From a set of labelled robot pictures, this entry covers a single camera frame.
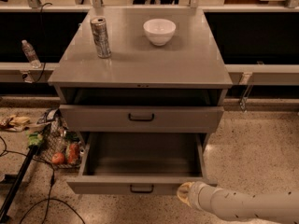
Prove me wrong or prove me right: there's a grey drawer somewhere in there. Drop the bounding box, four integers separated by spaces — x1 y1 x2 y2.
67 133 217 195
60 105 223 133

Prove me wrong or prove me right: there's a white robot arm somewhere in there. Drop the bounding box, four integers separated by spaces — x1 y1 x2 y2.
177 181 299 224

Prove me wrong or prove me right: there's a grey drawer cabinet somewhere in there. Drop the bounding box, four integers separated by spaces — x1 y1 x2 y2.
48 6 234 145

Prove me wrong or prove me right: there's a red apple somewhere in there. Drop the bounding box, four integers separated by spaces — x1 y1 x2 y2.
51 152 65 165

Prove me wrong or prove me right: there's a green snack packet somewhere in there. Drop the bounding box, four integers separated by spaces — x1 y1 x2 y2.
28 133 44 147

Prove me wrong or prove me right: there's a white ceramic bowl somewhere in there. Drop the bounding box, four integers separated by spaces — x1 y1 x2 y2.
143 19 177 46

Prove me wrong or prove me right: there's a black metal pole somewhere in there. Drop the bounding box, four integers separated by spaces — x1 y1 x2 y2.
0 146 38 224

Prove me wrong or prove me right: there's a crumpled yellow snack bag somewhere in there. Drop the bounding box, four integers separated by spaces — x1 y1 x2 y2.
0 115 30 132

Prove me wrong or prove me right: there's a silver drink can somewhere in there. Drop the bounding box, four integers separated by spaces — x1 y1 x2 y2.
90 16 111 59

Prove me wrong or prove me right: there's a clear plastic water bottle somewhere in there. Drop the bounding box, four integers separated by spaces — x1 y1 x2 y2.
21 40 41 69

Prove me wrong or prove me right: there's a wire basket with snacks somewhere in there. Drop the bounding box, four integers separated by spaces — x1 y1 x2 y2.
37 108 84 169

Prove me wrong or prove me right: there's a metal rail bracket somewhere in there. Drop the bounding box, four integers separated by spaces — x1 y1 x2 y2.
239 72 252 112

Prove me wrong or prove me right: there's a black floor cable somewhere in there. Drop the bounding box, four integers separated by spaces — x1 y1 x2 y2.
0 135 86 224

